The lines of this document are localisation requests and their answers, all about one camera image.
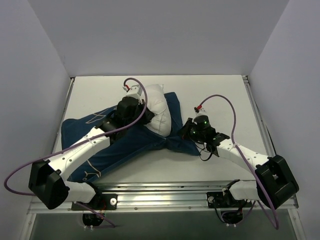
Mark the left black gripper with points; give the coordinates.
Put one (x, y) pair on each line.
(146, 115)

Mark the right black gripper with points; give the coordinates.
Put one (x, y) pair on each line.
(186, 126)

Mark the white pillow insert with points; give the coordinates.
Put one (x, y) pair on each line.
(161, 123)

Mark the blue patterned pillowcase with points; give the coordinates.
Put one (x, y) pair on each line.
(136, 141)

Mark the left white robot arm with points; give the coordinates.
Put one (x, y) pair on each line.
(110, 129)

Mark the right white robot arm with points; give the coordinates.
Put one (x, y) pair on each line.
(274, 182)

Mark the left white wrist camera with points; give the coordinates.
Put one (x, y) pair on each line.
(136, 92)

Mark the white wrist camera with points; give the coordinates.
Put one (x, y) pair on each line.
(200, 111)
(136, 92)

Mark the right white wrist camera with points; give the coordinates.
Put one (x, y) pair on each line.
(200, 111)

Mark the aluminium front rail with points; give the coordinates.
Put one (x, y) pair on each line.
(154, 197)

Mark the left aluminium side rail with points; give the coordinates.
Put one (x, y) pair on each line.
(66, 100)

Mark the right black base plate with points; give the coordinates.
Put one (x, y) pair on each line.
(219, 199)

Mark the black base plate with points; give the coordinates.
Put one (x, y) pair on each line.
(219, 199)
(110, 201)

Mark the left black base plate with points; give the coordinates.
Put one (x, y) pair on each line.
(110, 201)

